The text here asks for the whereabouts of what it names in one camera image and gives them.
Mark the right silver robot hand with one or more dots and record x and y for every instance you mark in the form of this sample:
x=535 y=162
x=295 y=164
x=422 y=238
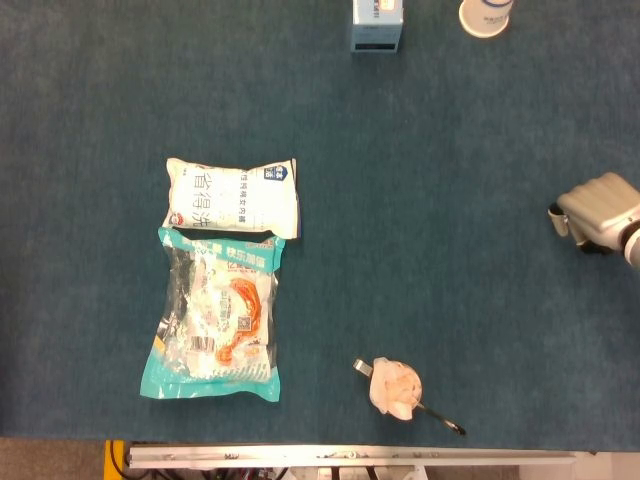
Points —
x=597 y=210

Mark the yellow bracket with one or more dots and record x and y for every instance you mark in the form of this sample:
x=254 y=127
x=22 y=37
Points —
x=111 y=459

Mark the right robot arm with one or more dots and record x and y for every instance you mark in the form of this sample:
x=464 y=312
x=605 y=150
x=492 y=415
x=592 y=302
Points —
x=632 y=246

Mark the white detergent refill pouch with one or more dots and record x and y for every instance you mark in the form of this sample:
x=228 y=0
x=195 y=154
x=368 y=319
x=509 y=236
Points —
x=235 y=198

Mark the white paper cup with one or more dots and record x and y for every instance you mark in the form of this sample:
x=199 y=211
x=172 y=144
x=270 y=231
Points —
x=485 y=17

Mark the aluminium frame rail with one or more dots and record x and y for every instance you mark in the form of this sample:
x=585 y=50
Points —
x=350 y=456

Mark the light blue carton box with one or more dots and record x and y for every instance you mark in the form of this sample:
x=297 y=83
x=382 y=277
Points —
x=377 y=25

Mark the teal clear snack bag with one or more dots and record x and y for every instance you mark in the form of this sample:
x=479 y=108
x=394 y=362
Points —
x=215 y=320

